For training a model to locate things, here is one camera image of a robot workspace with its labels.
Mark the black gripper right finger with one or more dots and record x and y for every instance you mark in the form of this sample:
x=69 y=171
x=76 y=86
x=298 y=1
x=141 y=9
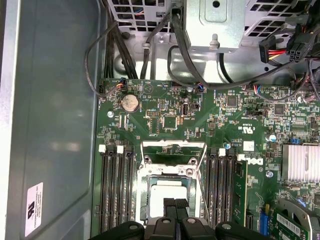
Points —
x=192 y=227

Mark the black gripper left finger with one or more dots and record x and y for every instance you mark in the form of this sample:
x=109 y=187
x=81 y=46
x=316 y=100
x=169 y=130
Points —
x=167 y=225

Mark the silver green CPU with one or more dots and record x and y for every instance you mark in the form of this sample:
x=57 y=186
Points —
x=160 y=192

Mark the metal socket cover frame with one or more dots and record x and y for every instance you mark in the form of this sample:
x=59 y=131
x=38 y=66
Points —
x=175 y=143

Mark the RAM slot with white clips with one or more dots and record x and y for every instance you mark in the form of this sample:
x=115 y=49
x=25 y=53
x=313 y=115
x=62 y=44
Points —
x=103 y=187
x=121 y=187
x=222 y=190

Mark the RAM slot with black clips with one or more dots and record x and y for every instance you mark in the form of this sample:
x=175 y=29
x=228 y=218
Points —
x=130 y=187
x=213 y=175
x=230 y=190
x=113 y=187

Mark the CPU socket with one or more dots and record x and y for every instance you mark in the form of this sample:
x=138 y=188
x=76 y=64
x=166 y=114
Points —
x=162 y=171

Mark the green RAM stick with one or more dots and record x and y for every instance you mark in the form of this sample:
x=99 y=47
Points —
x=240 y=190

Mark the black green graphics card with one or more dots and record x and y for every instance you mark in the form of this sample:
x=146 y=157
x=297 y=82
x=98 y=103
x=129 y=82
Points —
x=292 y=225

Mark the green motherboard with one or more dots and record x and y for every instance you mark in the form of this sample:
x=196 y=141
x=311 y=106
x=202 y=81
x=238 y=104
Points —
x=200 y=120

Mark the internal USB port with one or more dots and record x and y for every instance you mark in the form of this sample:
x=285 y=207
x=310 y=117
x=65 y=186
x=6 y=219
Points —
x=185 y=110

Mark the silver finned chipset heat sink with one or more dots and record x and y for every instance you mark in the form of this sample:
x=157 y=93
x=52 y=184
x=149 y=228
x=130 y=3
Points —
x=300 y=162

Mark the silver coin cell battery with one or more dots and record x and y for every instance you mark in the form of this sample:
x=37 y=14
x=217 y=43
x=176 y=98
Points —
x=130 y=103

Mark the white warning sticker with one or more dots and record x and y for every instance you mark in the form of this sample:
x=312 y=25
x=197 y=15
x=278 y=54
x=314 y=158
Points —
x=33 y=210

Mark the black open PC case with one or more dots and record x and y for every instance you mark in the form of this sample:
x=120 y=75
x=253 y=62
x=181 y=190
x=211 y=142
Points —
x=50 y=100

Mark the silver metal drive cage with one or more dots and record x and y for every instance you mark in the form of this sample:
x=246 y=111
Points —
x=215 y=30

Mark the black eight pin connector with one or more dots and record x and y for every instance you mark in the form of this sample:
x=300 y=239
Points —
x=300 y=47

